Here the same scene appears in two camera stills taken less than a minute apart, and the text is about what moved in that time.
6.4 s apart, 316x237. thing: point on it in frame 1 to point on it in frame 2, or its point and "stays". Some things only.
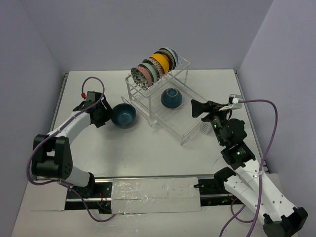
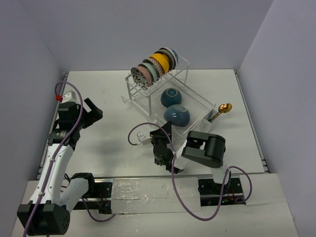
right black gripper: [197, 107] to [159, 134]
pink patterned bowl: [146, 74] stays
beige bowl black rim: [171, 98] stays
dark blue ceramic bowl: [123, 115] to [178, 115]
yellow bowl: [163, 59] stays
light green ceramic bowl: [152, 70] stays
